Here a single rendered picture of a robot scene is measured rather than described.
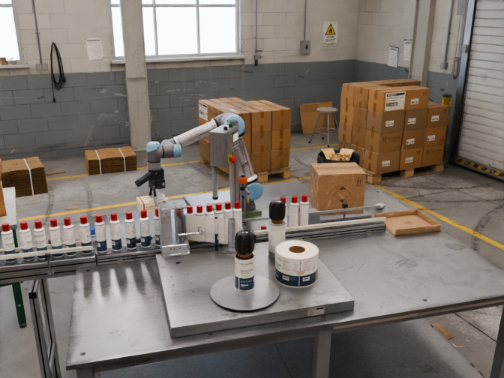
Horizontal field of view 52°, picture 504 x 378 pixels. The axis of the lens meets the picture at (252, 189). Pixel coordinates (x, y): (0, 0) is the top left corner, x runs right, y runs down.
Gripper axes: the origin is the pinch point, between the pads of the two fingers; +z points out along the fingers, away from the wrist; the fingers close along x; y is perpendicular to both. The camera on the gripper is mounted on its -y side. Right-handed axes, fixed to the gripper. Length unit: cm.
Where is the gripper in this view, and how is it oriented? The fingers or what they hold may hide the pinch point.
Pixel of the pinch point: (152, 202)
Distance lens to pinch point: 309.1
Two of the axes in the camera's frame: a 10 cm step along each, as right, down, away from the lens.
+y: 9.1, -1.2, 3.9
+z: -0.1, 9.5, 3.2
